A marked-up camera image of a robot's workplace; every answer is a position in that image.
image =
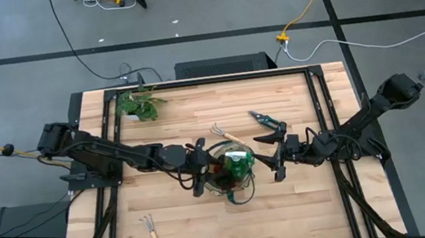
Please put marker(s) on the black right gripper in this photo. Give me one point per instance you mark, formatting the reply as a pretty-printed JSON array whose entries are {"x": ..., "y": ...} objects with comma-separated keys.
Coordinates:
[{"x": 292, "y": 145}]

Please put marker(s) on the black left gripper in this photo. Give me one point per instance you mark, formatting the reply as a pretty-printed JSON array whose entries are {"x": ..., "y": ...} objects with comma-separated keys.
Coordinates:
[{"x": 198, "y": 160}]

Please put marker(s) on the red gardening glove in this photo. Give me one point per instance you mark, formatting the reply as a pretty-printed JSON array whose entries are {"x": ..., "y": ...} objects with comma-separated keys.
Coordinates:
[{"x": 227, "y": 183}]

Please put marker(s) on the clear bowl with garden items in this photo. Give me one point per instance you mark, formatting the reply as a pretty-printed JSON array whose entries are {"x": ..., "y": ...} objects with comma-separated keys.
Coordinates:
[{"x": 214, "y": 190}]

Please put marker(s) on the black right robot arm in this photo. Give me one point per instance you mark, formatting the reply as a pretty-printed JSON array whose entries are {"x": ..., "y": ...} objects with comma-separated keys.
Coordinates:
[{"x": 361, "y": 120}]

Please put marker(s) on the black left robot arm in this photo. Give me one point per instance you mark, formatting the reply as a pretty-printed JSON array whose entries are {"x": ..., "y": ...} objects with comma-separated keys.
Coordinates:
[{"x": 118, "y": 154}]

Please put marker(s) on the shiny green plastic item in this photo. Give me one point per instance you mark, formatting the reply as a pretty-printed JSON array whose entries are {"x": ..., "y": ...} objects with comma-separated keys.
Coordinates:
[{"x": 239, "y": 166}]

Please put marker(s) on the black perforated box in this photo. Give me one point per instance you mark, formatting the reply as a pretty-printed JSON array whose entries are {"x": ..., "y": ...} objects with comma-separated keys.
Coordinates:
[{"x": 222, "y": 66}]

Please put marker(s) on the green potted plant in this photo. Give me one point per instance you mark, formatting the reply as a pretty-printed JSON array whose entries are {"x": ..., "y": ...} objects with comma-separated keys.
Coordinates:
[{"x": 138, "y": 106}]

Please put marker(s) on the black aluminium table frame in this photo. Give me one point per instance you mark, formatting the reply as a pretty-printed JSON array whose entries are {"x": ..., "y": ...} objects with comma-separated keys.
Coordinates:
[{"x": 211, "y": 81}]

